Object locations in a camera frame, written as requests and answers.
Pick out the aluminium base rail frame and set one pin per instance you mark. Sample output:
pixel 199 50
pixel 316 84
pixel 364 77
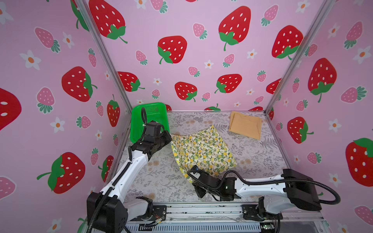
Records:
pixel 214 218

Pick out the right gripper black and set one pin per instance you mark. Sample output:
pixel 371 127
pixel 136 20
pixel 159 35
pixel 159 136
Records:
pixel 199 180

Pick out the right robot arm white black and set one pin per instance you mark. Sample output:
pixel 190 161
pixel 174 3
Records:
pixel 277 193

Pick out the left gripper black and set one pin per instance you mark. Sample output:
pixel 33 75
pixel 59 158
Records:
pixel 166 137

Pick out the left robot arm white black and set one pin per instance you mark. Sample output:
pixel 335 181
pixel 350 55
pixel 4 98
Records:
pixel 107 211

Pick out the tan yellow skirt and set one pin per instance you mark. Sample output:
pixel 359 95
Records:
pixel 249 126

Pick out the lemon print skirt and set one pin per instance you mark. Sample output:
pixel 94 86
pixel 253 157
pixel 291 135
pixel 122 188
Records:
pixel 206 149

